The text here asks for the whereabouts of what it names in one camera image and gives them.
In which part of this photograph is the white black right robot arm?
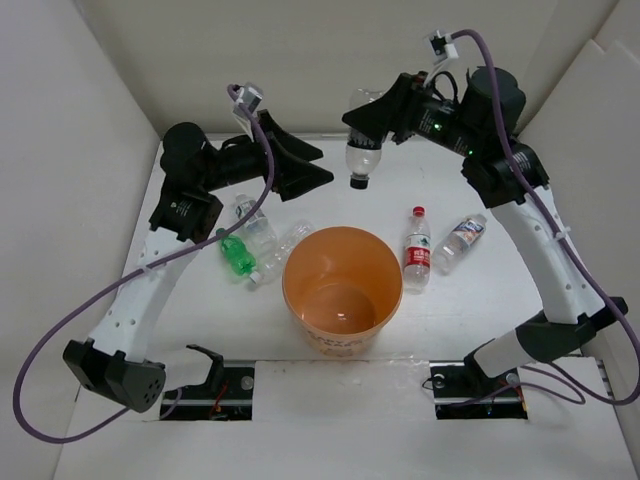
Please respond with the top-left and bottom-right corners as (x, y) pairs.
(342, 67), (627, 394)

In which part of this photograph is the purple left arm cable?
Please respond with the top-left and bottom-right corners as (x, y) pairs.
(12, 83), (277, 444)

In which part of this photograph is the orange plastic bin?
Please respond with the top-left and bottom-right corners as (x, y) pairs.
(281, 226), (403, 357)

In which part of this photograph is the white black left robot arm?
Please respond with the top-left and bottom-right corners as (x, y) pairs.
(63, 111), (334, 413)

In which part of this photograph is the clear bottle blue yellow label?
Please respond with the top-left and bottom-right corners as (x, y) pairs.
(234, 194), (278, 258)

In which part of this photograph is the clear bottle black cap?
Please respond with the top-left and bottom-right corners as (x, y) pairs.
(345, 88), (385, 190)

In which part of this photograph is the green plastic soda bottle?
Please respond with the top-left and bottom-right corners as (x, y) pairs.
(218, 234), (257, 277)

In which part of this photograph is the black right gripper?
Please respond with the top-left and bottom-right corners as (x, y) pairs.
(342, 70), (485, 158)

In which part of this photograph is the clear bottle blue orange label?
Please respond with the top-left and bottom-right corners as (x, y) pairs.
(432, 213), (487, 275)

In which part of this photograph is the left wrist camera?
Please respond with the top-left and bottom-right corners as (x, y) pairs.
(228, 83), (264, 136)

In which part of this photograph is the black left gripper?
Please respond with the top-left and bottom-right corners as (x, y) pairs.
(199, 109), (333, 200)

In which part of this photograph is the clear crushed unlabelled bottle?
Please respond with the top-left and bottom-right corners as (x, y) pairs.
(249, 220), (316, 288)

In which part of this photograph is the clear bottle red label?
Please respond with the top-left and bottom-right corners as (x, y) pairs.
(403, 206), (432, 293)

